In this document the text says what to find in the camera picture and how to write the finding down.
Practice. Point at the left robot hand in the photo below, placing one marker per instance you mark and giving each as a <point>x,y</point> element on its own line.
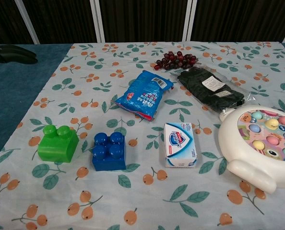
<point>5,54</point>

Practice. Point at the green toy building block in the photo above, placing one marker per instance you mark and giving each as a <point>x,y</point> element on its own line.
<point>58,145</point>

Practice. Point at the blue toy building block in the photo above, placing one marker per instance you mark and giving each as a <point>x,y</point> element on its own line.
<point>109,152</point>

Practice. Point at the blue snack bag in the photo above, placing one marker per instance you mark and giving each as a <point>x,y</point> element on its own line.
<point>145,94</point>

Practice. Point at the dark red grape bunch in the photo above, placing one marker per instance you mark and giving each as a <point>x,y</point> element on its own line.
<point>176,61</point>

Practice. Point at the floral patterned tablecloth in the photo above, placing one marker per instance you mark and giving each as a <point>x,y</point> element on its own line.
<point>142,191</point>

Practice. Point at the white soap box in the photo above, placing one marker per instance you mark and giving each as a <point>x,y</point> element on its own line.
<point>179,145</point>

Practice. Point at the black gloves in plastic bag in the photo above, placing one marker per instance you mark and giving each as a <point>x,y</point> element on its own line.
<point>209,89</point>

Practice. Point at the white fishing game toy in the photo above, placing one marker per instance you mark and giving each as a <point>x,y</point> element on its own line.
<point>260,148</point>

